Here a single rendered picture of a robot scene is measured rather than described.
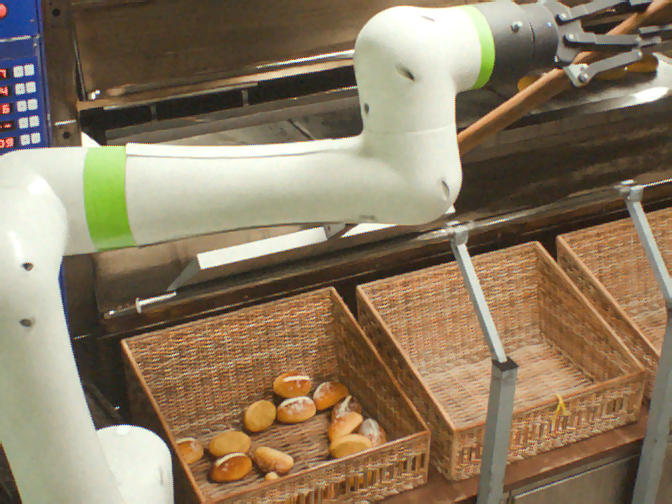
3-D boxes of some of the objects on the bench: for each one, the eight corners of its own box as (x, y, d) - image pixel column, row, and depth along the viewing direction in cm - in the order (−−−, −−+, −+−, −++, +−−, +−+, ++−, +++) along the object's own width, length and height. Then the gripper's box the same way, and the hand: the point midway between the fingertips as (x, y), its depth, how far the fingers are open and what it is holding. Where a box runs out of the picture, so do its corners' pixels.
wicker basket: (347, 376, 322) (350, 283, 308) (526, 325, 345) (537, 237, 332) (448, 488, 285) (458, 389, 271) (642, 422, 308) (660, 328, 295)
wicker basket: (121, 434, 298) (115, 337, 284) (330, 374, 322) (333, 282, 309) (202, 564, 261) (199, 460, 248) (431, 485, 285) (440, 386, 272)
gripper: (474, -11, 145) (632, -34, 156) (517, 118, 143) (674, 86, 154) (507, -40, 139) (670, -61, 149) (552, 95, 137) (714, 64, 147)
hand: (650, 17), depth 150 cm, fingers closed on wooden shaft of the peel, 3 cm apart
